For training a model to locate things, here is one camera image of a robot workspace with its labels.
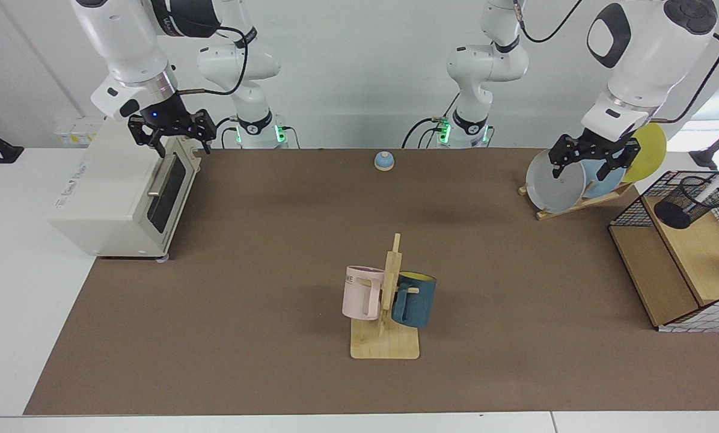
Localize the black mesh pen holder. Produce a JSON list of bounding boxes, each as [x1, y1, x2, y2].
[[654, 175, 719, 230]]

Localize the light blue plate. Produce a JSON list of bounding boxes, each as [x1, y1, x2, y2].
[[576, 141, 629, 199]]

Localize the yellow plate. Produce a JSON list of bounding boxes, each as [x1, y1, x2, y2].
[[621, 123, 668, 184]]

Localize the grey plate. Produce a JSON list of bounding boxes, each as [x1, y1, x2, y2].
[[525, 149, 587, 214]]

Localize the wooden plate rack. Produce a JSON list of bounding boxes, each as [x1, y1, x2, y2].
[[518, 183, 637, 221]]

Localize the pale toaster oven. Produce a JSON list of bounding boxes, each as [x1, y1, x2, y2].
[[48, 114, 203, 262]]

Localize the brown table cloth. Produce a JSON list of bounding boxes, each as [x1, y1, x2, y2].
[[24, 147, 719, 416]]

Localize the teal cup yellow inside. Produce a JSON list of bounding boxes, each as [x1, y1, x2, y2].
[[391, 272, 438, 329]]

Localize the pink cup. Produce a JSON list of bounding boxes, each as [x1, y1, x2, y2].
[[342, 265, 386, 321]]

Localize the wooden cup stand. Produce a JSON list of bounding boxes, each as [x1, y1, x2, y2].
[[350, 233, 420, 360]]

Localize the black base cable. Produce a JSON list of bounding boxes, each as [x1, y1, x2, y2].
[[214, 116, 241, 149], [417, 123, 450, 149], [275, 123, 301, 149], [402, 93, 461, 149]]

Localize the white wall socket box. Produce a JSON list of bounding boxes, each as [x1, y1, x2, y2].
[[55, 117, 105, 148]]

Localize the wire basket wooden floor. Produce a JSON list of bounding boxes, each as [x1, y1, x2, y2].
[[609, 171, 719, 333]]

